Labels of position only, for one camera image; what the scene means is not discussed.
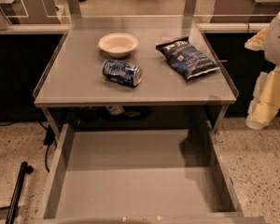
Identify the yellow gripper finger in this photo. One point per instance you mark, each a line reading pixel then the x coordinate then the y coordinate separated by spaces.
pixel 258 41
pixel 266 100

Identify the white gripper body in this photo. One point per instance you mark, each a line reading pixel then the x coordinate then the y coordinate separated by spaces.
pixel 279 42

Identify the blue pepsi can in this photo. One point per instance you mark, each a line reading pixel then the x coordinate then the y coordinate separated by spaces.
pixel 123 73

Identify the open grey top drawer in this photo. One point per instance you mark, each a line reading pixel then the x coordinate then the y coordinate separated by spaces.
pixel 140 177

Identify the grey background desk right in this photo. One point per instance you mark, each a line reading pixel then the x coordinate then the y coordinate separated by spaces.
pixel 245 11

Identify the grey background desk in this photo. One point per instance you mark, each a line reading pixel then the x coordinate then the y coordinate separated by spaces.
pixel 245 11
pixel 15 12

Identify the blue chip bag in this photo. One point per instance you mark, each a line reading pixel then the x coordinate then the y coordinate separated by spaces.
pixel 183 57

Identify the white bowl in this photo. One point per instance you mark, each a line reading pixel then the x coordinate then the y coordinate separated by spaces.
pixel 118 45

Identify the white label tag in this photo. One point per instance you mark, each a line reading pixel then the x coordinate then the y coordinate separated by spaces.
pixel 115 110

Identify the grey cabinet table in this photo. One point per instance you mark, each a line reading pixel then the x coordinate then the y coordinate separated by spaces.
pixel 74 77

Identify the grey background desk left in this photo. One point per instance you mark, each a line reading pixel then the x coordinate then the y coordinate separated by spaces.
pixel 15 12

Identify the black pole on floor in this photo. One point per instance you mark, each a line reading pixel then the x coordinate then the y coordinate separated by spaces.
pixel 25 169

